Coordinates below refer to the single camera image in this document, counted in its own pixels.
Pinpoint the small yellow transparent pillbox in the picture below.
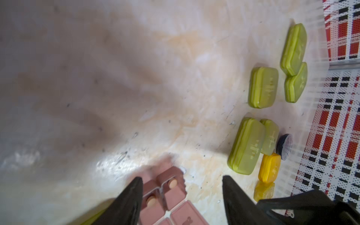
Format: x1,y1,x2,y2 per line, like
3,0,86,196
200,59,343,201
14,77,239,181
254,181,275,202

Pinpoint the round blue pillbox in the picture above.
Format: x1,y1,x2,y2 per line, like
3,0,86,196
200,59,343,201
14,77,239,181
276,134,293,160

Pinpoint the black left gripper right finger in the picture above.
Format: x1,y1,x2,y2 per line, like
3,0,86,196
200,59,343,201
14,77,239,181
222,175,274,225

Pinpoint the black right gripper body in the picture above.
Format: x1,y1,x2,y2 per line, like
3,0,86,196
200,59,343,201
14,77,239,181
256,190,360,225

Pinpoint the open green pillbox front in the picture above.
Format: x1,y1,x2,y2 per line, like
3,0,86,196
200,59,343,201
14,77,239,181
81,209,106,225

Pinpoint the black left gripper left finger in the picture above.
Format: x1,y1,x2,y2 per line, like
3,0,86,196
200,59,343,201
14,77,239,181
93,177,143,225

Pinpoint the green pillbox white tray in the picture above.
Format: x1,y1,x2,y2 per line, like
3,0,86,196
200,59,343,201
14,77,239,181
285,62,308,103

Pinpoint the green pillbox with cross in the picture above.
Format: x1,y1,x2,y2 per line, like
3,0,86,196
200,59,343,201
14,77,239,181
248,67,279,109

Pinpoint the white square pillbox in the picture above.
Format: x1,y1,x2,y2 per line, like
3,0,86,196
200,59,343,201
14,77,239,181
260,119,279,156

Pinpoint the small brown pillbox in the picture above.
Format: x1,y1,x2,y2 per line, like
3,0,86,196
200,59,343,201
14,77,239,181
139,166,208,225

